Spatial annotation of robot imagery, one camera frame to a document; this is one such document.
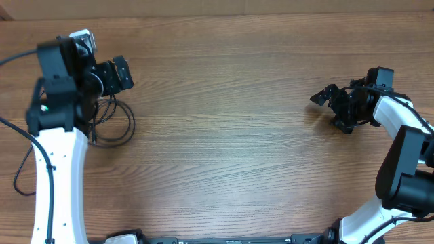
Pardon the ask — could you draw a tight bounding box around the separated black usb cable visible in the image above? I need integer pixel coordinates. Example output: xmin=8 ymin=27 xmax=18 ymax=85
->
xmin=12 ymin=144 xmax=37 ymax=197

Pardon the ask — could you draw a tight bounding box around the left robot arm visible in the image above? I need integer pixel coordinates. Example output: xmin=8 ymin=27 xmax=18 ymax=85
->
xmin=26 ymin=29 xmax=134 ymax=243

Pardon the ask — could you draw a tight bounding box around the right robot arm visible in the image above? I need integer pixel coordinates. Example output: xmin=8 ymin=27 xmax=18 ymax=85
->
xmin=290 ymin=67 xmax=433 ymax=244

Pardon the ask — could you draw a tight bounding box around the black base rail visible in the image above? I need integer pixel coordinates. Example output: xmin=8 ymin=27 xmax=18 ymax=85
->
xmin=90 ymin=229 xmax=326 ymax=244

